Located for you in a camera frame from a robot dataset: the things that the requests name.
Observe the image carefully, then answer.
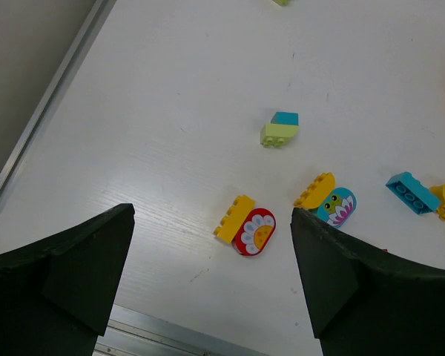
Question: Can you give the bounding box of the lime blue orange lego stack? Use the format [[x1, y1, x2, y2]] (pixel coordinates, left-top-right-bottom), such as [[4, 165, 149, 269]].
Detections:
[[273, 0, 291, 7]]

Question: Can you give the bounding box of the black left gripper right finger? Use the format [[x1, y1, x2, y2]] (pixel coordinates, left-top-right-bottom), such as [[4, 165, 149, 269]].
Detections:
[[291, 208, 445, 355]]

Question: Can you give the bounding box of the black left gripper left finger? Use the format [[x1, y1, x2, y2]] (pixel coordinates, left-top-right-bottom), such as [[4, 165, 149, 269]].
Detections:
[[0, 203, 135, 355]]

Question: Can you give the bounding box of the lime green lego brick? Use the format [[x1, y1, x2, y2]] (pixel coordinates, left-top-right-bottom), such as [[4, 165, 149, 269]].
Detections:
[[260, 123, 299, 148]]

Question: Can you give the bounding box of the yellow lego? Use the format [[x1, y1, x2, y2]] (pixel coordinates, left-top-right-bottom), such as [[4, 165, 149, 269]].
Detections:
[[214, 195, 255, 243]]

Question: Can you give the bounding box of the red flower lego brick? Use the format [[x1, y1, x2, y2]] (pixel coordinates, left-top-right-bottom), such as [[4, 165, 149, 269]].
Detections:
[[231, 208, 276, 257]]

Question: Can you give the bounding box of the blue frog lego brick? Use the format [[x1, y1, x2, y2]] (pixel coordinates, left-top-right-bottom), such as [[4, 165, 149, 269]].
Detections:
[[311, 188, 357, 228]]

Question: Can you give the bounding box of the small blue lego brick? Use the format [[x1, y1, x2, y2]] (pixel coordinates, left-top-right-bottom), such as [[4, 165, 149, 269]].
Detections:
[[271, 111, 299, 126]]

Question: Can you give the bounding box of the blue rectangular lego brick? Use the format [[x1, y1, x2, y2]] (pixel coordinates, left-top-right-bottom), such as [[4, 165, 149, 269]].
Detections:
[[386, 171, 441, 215]]

